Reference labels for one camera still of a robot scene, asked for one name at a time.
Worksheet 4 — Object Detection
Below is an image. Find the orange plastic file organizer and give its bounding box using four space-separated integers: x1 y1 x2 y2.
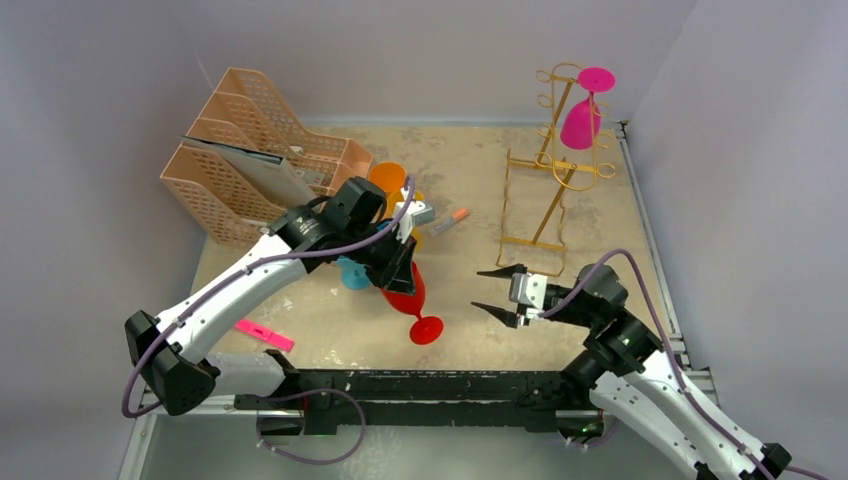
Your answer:
160 67 373 246

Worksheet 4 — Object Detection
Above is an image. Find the red wine glass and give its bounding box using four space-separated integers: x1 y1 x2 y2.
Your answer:
380 262 444 345

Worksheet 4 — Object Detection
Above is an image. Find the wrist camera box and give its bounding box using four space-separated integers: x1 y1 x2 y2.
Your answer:
508 273 548 318
393 200 436 243

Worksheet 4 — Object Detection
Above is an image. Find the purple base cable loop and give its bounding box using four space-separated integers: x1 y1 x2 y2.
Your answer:
255 387 368 465

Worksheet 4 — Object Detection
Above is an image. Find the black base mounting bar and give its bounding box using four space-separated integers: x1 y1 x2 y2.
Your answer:
234 369 612 438

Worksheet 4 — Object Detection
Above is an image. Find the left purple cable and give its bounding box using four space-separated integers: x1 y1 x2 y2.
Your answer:
121 174 417 420

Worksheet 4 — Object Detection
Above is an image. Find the pink plastic clip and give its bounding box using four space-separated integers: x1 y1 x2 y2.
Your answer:
234 319 295 352

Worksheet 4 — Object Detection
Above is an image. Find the gold wire glass rack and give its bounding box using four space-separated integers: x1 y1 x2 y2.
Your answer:
496 62 617 278

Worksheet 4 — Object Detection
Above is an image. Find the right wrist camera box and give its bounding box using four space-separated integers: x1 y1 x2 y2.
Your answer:
508 273 548 318

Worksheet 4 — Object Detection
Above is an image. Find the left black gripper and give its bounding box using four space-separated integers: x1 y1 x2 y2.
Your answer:
342 224 416 295

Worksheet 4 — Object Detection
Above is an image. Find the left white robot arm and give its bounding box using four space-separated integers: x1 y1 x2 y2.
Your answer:
120 174 427 419

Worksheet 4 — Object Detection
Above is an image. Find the magenta wine glass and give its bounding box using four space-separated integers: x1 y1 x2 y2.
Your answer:
560 67 616 150

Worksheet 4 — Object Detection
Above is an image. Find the grey folder in organizer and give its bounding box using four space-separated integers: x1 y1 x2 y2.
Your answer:
181 135 317 207

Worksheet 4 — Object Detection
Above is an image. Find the orange wine glass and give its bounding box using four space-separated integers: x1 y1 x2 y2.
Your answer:
368 162 407 194

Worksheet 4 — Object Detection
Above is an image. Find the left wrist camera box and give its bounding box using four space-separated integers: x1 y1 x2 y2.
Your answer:
393 200 436 243

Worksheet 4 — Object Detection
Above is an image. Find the yellow wine glass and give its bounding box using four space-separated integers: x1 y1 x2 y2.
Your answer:
383 189 424 243

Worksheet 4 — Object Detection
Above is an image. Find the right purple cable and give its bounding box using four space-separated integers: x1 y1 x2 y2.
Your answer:
539 248 836 480

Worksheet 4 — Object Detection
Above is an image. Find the blue wine glass front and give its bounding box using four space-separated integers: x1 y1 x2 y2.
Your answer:
336 256 371 291

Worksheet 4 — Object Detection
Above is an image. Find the grey orange highlighter marker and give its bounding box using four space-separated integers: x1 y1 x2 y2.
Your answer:
428 208 470 238

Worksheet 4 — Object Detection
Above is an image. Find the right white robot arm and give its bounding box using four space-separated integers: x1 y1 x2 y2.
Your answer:
482 264 792 479

